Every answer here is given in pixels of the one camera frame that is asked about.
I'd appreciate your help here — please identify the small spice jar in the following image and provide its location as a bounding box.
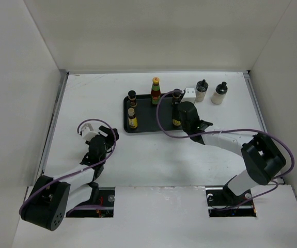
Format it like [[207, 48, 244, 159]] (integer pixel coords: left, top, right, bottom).
[[128, 90, 137, 108], [172, 89, 182, 105]]

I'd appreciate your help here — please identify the red sauce bottle yellow cap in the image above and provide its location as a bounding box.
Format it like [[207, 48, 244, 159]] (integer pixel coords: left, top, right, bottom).
[[151, 77, 161, 106]]

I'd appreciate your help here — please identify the yellow-label brown bottle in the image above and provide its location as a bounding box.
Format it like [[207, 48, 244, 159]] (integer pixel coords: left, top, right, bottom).
[[172, 119, 181, 128], [128, 107, 138, 129]]

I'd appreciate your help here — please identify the black-cap grinder bottle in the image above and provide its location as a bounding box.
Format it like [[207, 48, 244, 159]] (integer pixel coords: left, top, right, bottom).
[[195, 79, 209, 102], [211, 82, 228, 105]]

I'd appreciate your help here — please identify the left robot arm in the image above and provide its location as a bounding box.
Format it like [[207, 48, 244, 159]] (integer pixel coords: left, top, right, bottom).
[[19, 124, 119, 231]]

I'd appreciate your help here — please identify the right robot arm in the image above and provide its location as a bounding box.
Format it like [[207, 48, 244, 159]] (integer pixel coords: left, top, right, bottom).
[[178, 102, 286, 205]]

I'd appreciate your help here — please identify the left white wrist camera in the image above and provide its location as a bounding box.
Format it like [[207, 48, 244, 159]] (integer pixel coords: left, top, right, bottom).
[[77, 123, 98, 142]]

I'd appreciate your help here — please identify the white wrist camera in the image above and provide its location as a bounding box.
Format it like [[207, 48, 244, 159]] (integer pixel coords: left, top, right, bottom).
[[77, 123, 98, 142], [181, 88, 196, 104]]

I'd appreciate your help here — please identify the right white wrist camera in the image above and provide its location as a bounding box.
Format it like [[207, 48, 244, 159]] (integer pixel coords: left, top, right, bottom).
[[181, 88, 196, 104]]

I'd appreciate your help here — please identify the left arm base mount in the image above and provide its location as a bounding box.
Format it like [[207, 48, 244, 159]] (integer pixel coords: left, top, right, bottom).
[[66, 182, 116, 218]]

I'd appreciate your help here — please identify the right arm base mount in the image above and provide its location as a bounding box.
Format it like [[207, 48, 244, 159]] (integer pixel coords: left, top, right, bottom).
[[206, 187, 256, 218]]

